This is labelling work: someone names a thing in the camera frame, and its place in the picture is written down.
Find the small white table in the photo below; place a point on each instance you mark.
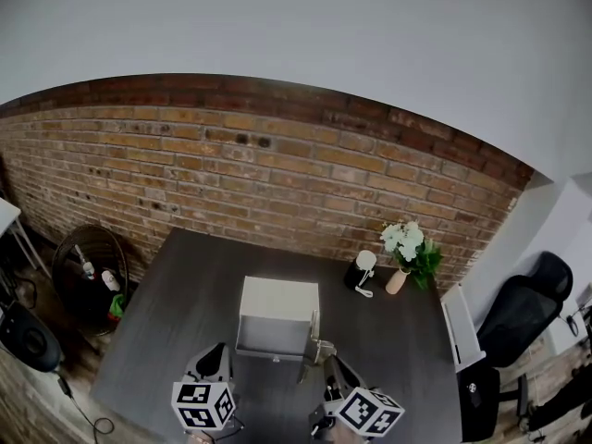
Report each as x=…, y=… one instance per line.
x=7, y=213

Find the white flower bouquet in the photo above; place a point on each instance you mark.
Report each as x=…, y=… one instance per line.
x=404, y=241

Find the person's left forearm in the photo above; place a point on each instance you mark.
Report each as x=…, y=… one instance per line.
x=201, y=439

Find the black and white pod device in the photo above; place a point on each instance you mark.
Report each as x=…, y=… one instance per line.
x=30, y=340

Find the pink vase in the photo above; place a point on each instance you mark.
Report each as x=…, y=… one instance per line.
x=396, y=281

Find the person's right forearm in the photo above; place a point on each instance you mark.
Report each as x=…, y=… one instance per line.
x=351, y=437

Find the black bottle white lid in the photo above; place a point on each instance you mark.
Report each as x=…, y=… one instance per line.
x=356, y=273

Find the white desk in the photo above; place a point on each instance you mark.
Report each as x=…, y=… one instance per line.
x=578, y=342

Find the green packet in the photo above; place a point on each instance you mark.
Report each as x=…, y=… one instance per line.
x=118, y=305

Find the white chair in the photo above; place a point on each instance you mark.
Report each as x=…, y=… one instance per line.
x=462, y=326

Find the small white bottle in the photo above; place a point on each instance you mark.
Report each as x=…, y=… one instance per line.
x=110, y=280

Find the white drawer box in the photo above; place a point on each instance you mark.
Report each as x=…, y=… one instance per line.
x=277, y=299

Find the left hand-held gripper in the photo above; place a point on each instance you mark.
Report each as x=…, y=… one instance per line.
x=203, y=405

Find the black office chair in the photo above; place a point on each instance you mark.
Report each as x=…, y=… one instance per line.
x=518, y=312

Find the dark grey table white legs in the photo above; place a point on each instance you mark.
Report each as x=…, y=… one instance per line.
x=185, y=317

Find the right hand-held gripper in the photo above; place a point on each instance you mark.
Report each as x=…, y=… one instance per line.
x=367, y=412

